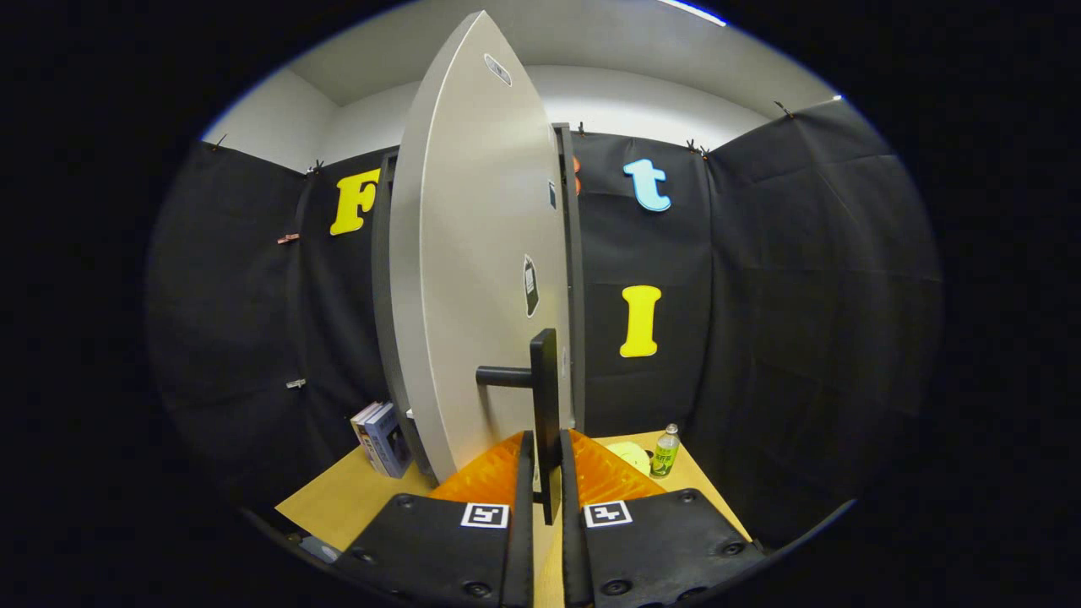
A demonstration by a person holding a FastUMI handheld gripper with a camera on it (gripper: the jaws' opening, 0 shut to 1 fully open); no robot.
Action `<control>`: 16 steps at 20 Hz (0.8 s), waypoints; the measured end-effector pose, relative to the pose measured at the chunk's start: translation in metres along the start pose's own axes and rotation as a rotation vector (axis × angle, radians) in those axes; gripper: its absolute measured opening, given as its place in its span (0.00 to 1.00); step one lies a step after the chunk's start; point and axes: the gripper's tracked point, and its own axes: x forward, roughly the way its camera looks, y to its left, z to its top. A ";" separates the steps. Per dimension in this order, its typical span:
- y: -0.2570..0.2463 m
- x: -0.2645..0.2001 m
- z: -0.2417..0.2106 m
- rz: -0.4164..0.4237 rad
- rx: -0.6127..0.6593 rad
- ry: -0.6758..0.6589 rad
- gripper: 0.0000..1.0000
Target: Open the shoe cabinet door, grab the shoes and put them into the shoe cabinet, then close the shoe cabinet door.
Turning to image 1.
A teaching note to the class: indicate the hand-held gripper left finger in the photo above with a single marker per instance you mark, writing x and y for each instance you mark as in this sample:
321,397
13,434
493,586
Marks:
439,549

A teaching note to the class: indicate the grey shoe cabinet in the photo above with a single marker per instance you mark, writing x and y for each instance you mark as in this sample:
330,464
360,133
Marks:
382,279

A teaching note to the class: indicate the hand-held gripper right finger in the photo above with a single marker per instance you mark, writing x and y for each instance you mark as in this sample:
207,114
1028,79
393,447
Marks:
659,549

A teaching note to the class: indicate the blue book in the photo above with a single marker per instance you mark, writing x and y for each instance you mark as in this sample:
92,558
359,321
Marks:
390,439

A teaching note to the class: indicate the white book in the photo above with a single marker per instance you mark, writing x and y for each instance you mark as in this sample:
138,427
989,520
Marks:
363,426

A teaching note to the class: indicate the ceiling light strip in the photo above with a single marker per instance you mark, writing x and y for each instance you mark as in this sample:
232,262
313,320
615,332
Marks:
692,10

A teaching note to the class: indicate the pale yellow object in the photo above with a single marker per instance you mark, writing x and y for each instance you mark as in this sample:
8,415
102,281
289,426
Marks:
629,456

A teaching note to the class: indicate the black backdrop cloth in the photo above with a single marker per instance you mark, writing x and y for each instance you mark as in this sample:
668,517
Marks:
802,295

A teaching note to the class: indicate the green label plastic bottle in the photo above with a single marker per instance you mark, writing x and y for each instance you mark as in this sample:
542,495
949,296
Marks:
665,456

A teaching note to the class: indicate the beige shoe cabinet door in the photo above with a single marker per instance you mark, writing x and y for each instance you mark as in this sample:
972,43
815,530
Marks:
473,253

